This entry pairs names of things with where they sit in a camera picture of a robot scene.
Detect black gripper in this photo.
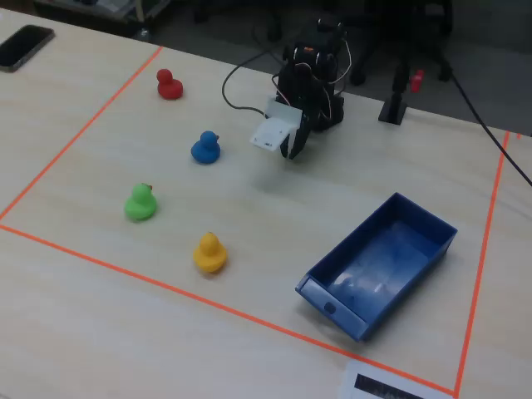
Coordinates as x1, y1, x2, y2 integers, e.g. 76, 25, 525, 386
277, 62, 330, 161

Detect green rubber duck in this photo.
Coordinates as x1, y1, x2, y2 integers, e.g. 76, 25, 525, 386
123, 182, 159, 222

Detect blue rubber duck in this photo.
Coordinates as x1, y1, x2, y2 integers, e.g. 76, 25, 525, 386
190, 131, 222, 165

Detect red rubber duck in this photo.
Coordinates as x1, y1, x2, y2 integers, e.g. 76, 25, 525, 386
155, 68, 185, 101

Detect yellow rubber duck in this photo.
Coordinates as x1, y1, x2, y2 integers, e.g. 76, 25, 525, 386
192, 231, 229, 273

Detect blue plastic box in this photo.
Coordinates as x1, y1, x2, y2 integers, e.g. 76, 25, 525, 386
294, 191, 459, 344

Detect orange tape strip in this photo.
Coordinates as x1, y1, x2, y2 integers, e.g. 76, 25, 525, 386
0, 223, 458, 396
0, 45, 164, 221
453, 131, 512, 398

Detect white paper with black stripe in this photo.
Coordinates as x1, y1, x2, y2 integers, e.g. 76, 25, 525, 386
337, 359, 455, 399

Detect black smartphone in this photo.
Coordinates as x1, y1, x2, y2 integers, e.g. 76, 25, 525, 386
0, 24, 57, 74

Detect white gripper camera housing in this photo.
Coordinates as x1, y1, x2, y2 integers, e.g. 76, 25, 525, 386
249, 97, 303, 154

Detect black camera cable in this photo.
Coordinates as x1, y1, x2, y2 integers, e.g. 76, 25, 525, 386
221, 48, 288, 117

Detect black clamp with red handle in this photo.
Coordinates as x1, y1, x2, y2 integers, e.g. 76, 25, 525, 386
377, 57, 426, 126

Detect thick black cable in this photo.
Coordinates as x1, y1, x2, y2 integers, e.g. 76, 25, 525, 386
448, 68, 532, 187

